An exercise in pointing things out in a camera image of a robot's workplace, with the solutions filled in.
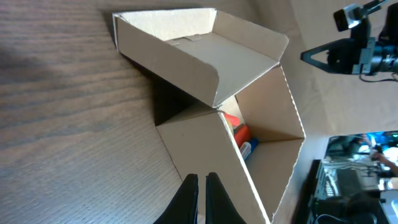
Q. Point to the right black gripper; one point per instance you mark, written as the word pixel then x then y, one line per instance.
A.
pixel 351 56

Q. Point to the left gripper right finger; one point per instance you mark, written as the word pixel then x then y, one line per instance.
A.
pixel 219 207

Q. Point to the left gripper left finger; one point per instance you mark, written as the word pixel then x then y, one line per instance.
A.
pixel 183 208

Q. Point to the blue whiteboard marker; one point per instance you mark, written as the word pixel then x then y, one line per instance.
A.
pixel 248 147

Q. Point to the cardboard box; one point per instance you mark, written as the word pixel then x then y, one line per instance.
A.
pixel 232 66

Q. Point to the yellow tape roll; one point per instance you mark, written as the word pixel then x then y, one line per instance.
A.
pixel 230 124

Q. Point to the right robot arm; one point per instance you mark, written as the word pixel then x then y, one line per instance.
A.
pixel 385 53

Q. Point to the background monitor and desk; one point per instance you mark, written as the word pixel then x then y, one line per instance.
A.
pixel 354 183

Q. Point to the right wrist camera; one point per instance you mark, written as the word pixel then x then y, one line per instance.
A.
pixel 354 18

